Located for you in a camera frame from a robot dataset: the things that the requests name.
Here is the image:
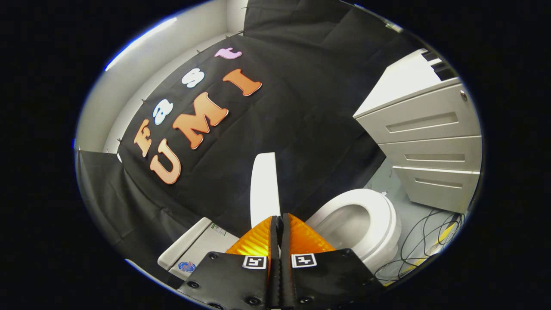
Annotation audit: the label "white toilet bowl with seat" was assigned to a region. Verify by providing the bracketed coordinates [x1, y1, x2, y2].
[305, 189, 402, 280]

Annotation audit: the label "black backdrop cloth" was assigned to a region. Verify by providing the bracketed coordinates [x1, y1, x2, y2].
[75, 0, 424, 289]

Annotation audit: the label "black cables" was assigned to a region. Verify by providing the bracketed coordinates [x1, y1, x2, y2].
[374, 210, 466, 283]

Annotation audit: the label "yellow black floor tape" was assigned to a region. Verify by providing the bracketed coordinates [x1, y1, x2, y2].
[383, 223, 458, 287]

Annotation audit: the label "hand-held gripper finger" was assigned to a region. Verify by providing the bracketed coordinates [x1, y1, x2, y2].
[177, 215, 280, 310]
[280, 213, 384, 310]

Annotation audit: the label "white drawer cabinet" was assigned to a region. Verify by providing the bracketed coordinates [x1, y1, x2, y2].
[353, 48, 483, 214]

